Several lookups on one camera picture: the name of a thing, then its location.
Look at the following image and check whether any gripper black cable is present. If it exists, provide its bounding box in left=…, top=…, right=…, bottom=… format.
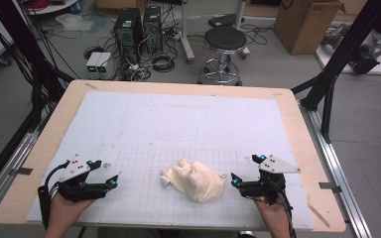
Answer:
left=275, top=182, right=298, bottom=238
left=37, top=160, right=71, bottom=230

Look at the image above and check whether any flat black floor device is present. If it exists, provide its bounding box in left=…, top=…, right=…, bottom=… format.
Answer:
left=207, top=13, right=246, bottom=30

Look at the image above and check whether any black round stool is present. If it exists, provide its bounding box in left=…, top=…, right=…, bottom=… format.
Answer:
left=196, top=26, right=249, bottom=87

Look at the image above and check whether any white power supply unit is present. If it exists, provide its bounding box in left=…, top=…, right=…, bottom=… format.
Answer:
left=95, top=52, right=114, bottom=80
left=85, top=52, right=102, bottom=80

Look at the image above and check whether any black metal frame stand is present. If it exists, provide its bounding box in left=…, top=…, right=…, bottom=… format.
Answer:
left=0, top=0, right=76, bottom=134
left=290, top=0, right=381, bottom=145

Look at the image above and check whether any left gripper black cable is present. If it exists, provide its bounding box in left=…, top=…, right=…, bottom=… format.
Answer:
left=37, top=160, right=71, bottom=230

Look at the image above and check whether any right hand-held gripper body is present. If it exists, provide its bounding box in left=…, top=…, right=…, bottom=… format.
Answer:
left=240, top=154, right=302, bottom=206

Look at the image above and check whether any slim black computer tower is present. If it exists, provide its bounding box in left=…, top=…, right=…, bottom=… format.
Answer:
left=142, top=5, right=164, bottom=55

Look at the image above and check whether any round white table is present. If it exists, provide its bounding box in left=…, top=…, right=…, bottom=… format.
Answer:
left=25, top=0, right=80, bottom=16

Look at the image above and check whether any white desk leg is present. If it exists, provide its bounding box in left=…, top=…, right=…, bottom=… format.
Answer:
left=178, top=0, right=196, bottom=64
left=233, top=0, right=251, bottom=60

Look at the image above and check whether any aluminium rail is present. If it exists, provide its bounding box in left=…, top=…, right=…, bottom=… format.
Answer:
left=298, top=100, right=374, bottom=238
left=0, top=131, right=40, bottom=226

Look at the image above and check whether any grey machine on board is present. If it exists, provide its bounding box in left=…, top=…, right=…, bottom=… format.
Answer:
left=321, top=22, right=381, bottom=75

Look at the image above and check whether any person's left hand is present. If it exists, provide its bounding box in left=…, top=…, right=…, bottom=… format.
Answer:
left=48, top=191, right=97, bottom=230

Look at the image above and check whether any large black computer tower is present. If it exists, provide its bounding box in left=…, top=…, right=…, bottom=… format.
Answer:
left=112, top=7, right=145, bottom=64

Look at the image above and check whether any tangle of floor cables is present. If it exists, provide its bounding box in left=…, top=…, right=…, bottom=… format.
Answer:
left=124, top=31, right=180, bottom=82

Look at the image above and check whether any brown cardboard box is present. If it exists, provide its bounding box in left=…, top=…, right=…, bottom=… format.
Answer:
left=272, top=0, right=345, bottom=56

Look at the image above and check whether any thin wooden stick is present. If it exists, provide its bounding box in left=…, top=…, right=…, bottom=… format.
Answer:
left=307, top=201, right=331, bottom=229

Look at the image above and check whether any person's right hand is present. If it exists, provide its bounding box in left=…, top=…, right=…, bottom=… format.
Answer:
left=252, top=195, right=291, bottom=230

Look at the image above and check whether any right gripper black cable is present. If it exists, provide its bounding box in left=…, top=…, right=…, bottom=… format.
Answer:
left=275, top=182, right=298, bottom=238

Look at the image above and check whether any clear plastic bag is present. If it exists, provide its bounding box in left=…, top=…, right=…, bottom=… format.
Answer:
left=55, top=13, right=95, bottom=33

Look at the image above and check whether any cream printed cloth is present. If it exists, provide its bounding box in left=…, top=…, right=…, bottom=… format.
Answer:
left=160, top=158, right=228, bottom=204

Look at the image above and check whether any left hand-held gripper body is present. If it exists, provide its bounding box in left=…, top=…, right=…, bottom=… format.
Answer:
left=57, top=158, right=119, bottom=203

